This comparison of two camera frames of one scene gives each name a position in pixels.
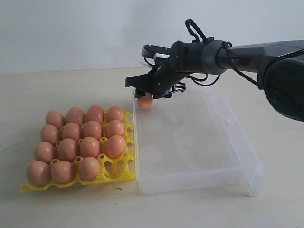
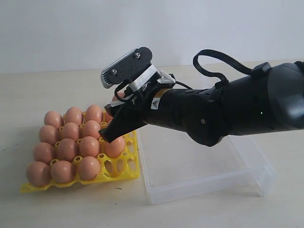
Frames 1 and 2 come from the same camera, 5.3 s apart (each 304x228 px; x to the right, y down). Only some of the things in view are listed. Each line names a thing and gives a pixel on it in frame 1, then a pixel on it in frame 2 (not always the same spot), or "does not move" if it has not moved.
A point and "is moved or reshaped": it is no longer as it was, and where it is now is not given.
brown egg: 71,130 does not move
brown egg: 95,112 does not move
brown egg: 44,151 does not move
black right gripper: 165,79 → 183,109
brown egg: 50,134 does not move
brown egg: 145,102 is moved or reshaped
